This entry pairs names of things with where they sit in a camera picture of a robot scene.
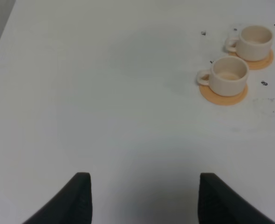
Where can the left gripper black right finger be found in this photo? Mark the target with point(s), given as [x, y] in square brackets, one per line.
[220, 204]

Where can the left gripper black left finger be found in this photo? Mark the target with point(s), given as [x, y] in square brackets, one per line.
[71, 205]

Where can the near orange saucer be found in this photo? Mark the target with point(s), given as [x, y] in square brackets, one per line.
[216, 99]

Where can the orange saucer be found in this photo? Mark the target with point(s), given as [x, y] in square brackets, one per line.
[216, 99]
[261, 64]

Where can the near white teacup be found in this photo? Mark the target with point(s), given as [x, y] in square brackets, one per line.
[227, 76]

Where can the white teacup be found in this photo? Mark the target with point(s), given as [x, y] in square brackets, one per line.
[253, 43]
[227, 76]

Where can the far orange saucer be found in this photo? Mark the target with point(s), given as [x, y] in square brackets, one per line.
[261, 64]

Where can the far white teacup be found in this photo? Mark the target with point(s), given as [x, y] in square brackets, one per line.
[253, 43]

